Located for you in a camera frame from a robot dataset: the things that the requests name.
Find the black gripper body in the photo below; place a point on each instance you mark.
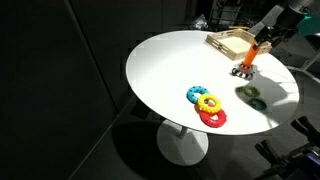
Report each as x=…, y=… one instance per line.
x=291, y=18

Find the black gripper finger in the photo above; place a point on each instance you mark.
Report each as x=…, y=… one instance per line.
x=261, y=35
x=277, y=39

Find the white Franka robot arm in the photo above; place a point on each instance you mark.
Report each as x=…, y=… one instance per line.
x=300, y=3

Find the wooden tray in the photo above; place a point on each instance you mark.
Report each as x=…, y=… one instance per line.
x=233, y=43

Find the background metal shelf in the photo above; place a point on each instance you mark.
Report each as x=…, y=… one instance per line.
x=230, y=13

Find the clear plastic bag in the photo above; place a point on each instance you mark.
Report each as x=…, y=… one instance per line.
x=200, y=23

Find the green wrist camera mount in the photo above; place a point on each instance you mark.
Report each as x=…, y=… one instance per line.
x=310, y=25

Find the grey metal stand frame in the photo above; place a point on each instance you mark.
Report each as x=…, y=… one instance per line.
x=308, y=66

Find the white table pedestal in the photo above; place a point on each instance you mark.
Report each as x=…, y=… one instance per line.
x=181, y=143

